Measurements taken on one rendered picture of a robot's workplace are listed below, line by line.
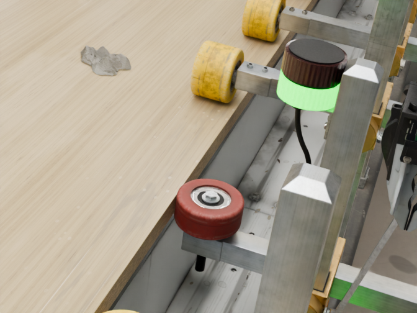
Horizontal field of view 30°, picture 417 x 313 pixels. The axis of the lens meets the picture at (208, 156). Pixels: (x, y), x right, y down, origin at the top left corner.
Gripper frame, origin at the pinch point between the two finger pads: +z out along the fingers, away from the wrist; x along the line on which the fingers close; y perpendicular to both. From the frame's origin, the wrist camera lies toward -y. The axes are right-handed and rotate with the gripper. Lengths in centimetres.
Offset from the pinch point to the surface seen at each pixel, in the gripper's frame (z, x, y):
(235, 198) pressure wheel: 10.3, -18.8, -8.7
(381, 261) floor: 101, 4, -127
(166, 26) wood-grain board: 11, -45, -52
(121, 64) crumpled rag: 10, -45, -33
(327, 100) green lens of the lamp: -8.6, -10.3, -1.6
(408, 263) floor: 101, 12, -131
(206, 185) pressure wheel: 10.4, -22.7, -9.7
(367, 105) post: -9.1, -6.6, -1.8
